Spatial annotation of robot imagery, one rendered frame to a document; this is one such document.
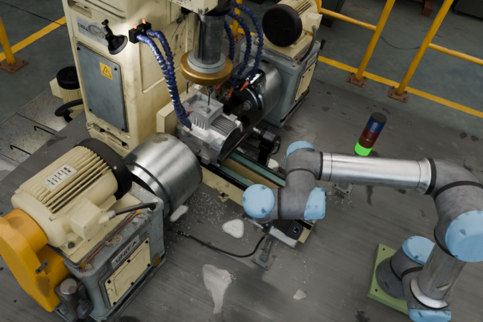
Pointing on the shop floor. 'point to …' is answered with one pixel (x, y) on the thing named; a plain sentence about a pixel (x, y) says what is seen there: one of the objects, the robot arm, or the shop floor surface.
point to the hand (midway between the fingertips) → (274, 223)
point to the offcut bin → (461, 2)
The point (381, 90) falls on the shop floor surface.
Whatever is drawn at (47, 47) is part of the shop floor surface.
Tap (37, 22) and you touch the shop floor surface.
